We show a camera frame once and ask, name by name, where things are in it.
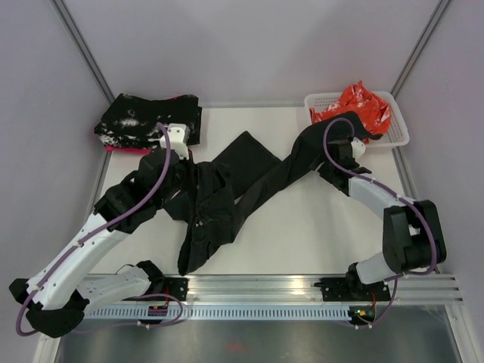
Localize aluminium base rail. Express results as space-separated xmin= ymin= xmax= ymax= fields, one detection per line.
xmin=75 ymin=274 xmax=464 ymax=306

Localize slotted grey cable duct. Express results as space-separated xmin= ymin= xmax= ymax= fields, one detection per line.
xmin=86 ymin=304 xmax=351 ymax=321

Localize right aluminium frame post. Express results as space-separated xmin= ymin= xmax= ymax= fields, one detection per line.
xmin=390 ymin=0 xmax=453 ymax=98

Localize black mounting plate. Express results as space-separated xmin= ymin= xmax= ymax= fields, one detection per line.
xmin=314 ymin=278 xmax=390 ymax=303
xmin=145 ymin=277 xmax=189 ymax=302

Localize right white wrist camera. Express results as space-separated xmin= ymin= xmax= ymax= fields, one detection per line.
xmin=350 ymin=138 xmax=366 ymax=160

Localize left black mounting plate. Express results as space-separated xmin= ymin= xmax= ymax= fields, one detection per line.
xmin=145 ymin=277 xmax=189 ymax=302

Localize folded black white trousers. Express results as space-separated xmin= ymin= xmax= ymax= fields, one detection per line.
xmin=94 ymin=93 xmax=202 ymax=149

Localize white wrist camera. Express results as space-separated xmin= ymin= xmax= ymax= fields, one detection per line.
xmin=160 ymin=123 xmax=190 ymax=160
xmin=350 ymin=138 xmax=366 ymax=160

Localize aluminium frame post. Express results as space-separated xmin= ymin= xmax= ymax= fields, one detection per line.
xmin=51 ymin=0 xmax=115 ymax=103
xmin=390 ymin=0 xmax=453 ymax=98

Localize left aluminium frame post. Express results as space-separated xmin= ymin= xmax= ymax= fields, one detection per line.
xmin=51 ymin=0 xmax=115 ymax=103

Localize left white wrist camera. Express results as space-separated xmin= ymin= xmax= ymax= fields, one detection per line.
xmin=160 ymin=123 xmax=190 ymax=160

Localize white plastic basket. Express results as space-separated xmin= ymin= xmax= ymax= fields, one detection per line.
xmin=304 ymin=91 xmax=410 ymax=152

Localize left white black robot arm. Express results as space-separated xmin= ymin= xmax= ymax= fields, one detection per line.
xmin=9 ymin=149 xmax=191 ymax=338

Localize orange white garment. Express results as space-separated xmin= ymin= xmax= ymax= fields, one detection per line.
xmin=309 ymin=81 xmax=391 ymax=135

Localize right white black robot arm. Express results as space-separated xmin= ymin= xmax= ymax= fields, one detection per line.
xmin=318 ymin=138 xmax=447 ymax=299

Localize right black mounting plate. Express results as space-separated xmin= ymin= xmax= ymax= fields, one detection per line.
xmin=314 ymin=278 xmax=390 ymax=303

